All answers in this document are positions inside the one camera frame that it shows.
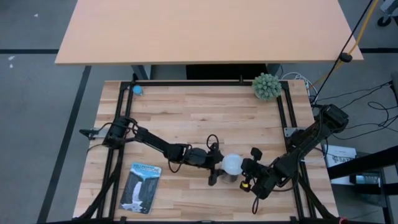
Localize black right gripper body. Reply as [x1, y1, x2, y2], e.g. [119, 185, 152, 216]
[239, 147, 282, 200]

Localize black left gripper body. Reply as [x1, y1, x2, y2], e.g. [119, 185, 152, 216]
[197, 142, 222, 187]

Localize round brass lamp socket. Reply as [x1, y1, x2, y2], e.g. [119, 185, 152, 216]
[219, 170, 240, 184]

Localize white reflector lightbulb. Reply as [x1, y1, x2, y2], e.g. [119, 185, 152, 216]
[220, 153, 244, 176]

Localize Yellowstone waterfall book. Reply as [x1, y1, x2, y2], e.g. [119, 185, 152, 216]
[119, 162, 162, 215]

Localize white cardboard box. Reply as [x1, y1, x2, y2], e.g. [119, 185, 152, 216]
[323, 144, 358, 169]

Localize green artificial plant ball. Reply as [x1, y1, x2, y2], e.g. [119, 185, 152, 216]
[251, 73, 282, 101]

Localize black desk panel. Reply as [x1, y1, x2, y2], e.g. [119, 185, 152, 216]
[186, 63, 268, 81]

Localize black metal stand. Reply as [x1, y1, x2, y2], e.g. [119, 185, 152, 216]
[328, 146, 398, 224]

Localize grey metal box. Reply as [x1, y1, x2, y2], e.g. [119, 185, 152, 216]
[356, 174, 382, 187]

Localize beige desk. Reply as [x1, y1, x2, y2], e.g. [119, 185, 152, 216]
[55, 0, 364, 66]

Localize chair caster wheel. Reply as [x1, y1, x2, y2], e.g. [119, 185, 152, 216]
[377, 0, 398, 27]

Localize black left wrist cable loop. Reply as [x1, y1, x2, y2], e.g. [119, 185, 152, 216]
[206, 134, 220, 151]

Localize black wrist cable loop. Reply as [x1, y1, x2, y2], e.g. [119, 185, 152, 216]
[251, 194, 261, 215]
[206, 134, 220, 151]

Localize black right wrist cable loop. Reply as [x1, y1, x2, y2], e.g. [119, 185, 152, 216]
[251, 194, 261, 215]

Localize black aluminium table frame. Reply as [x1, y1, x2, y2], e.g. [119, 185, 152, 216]
[73, 73, 341, 224]

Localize white cable bundle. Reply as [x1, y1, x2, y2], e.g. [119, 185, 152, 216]
[281, 72, 320, 101]

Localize black floor cables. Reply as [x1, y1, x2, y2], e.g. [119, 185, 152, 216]
[310, 80, 398, 141]

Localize black cable with round puck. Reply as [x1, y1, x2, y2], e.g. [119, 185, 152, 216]
[312, 0, 375, 104]

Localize yellow cable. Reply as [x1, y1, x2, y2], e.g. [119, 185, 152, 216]
[313, 0, 381, 87]

